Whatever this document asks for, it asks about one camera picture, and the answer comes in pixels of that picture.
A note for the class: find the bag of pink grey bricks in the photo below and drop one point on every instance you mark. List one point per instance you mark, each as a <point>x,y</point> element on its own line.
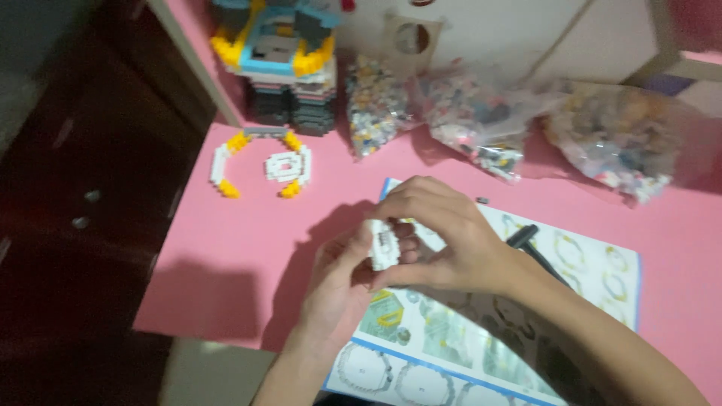
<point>479,124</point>

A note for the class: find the large bag of brown bricks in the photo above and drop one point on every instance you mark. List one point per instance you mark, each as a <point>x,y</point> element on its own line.
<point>615,138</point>

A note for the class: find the black brick separator tool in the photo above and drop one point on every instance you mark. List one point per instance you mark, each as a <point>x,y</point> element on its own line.
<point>533,248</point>

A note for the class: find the dark brown wooden cabinet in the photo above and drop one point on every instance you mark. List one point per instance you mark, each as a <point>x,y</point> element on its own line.
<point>84,197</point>

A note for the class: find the person's left hand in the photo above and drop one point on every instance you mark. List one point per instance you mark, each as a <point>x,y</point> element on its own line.
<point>333,287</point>

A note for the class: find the beige card with round hole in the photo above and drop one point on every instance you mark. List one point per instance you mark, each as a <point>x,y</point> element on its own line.
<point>412,39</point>

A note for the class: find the printed instruction sheet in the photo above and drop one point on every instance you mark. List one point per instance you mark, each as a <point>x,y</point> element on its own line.
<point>496,338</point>

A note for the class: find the small bag of mixed bricks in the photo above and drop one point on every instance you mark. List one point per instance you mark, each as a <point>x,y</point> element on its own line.
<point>375,107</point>

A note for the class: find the tall colourful brick model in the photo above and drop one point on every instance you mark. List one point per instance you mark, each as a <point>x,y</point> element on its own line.
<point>282,62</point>

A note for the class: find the person's right hand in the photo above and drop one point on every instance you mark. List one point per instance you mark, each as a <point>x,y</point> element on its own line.
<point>451,242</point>

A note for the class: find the white brick assembly piece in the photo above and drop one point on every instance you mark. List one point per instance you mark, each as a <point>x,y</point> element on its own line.
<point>384,245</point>

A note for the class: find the white octagonal brick plate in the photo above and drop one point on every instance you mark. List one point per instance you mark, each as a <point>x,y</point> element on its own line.
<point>287,166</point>

